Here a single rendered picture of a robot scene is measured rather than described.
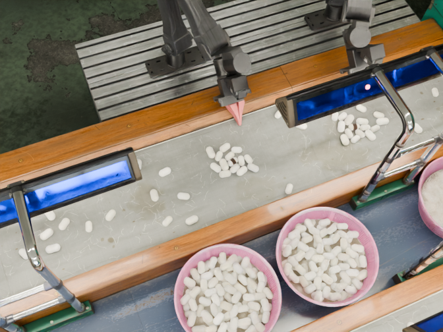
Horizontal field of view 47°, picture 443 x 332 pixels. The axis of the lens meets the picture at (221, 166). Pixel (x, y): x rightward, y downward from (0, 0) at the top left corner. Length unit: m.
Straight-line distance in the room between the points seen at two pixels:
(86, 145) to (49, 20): 1.51
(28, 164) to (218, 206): 0.54
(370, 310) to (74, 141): 0.92
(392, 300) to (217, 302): 0.44
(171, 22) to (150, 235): 0.63
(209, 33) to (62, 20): 1.56
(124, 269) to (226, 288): 0.26
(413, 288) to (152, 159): 0.78
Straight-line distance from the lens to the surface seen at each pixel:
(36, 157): 1.50
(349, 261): 1.39
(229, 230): 1.34
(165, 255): 1.32
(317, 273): 1.37
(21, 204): 1.04
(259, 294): 1.32
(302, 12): 1.94
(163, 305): 1.38
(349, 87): 1.20
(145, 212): 1.39
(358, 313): 1.33
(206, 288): 1.32
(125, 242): 1.37
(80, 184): 1.07
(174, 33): 1.59
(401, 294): 1.38
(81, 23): 2.86
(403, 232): 1.54
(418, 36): 1.85
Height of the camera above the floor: 2.02
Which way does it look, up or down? 62 degrees down
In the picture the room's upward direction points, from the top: 4 degrees clockwise
